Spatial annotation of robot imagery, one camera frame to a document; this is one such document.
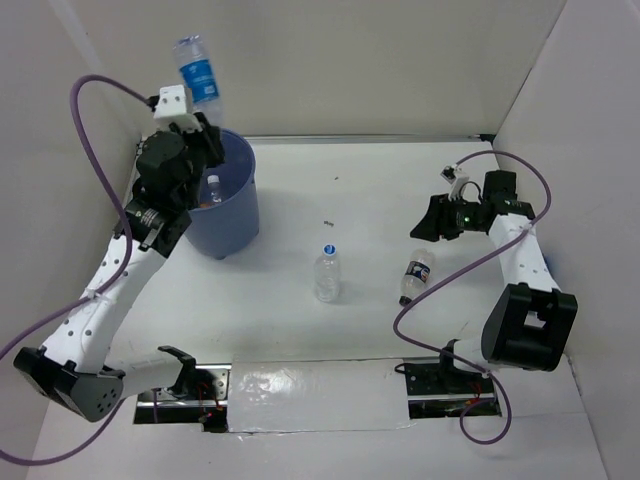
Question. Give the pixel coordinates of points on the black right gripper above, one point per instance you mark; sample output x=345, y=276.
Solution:
x=438, y=220

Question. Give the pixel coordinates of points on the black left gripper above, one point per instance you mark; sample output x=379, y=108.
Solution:
x=214, y=143

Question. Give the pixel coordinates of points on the clear unlabelled plastic bottle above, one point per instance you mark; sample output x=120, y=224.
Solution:
x=215, y=190

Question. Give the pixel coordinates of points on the clear Pepsi bottle black label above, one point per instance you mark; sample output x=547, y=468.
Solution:
x=416, y=276

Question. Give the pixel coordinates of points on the crushed bottle blue label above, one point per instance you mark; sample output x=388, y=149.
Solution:
x=194, y=64

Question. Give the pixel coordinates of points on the clear bottle white blue cap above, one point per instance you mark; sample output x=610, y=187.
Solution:
x=327, y=274

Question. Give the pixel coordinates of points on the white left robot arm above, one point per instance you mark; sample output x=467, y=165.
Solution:
x=72, y=367

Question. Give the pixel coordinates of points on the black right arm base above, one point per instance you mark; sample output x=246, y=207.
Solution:
x=436, y=391

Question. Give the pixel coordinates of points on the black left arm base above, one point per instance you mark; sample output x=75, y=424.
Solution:
x=204, y=405

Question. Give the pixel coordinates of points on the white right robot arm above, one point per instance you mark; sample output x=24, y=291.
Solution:
x=529, y=326

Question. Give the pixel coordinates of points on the blue plastic bin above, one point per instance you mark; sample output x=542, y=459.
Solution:
x=222, y=229

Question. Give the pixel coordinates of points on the white front cover panel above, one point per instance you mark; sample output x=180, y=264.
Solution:
x=323, y=396

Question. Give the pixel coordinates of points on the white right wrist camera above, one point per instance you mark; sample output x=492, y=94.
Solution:
x=457, y=179

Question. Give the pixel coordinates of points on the aluminium table edge rail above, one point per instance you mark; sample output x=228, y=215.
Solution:
x=134, y=173

